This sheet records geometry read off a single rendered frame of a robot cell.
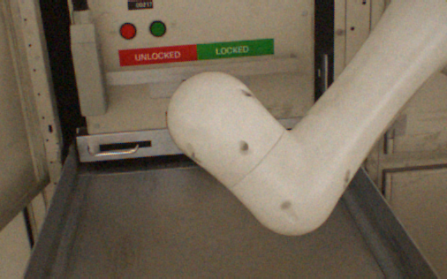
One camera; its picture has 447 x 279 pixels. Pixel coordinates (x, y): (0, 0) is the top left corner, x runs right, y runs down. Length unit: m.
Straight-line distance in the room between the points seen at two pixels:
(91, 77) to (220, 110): 0.53
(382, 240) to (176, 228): 0.35
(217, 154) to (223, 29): 0.60
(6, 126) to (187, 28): 0.40
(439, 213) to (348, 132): 0.76
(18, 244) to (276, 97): 0.64
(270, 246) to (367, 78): 0.37
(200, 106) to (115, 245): 0.44
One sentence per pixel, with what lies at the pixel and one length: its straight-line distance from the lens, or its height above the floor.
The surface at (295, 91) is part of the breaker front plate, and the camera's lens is 1.31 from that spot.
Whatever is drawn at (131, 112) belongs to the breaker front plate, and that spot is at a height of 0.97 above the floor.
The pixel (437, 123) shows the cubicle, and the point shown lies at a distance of 1.37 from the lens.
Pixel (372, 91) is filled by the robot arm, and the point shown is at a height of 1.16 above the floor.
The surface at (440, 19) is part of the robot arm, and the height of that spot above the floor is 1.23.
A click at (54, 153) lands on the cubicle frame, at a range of 1.31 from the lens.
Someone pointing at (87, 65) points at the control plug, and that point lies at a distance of 1.16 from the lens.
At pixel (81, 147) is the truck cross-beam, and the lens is 1.33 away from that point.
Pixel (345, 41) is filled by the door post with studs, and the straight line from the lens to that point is 1.26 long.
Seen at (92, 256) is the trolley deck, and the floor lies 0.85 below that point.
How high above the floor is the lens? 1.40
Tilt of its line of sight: 23 degrees down
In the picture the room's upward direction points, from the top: 4 degrees counter-clockwise
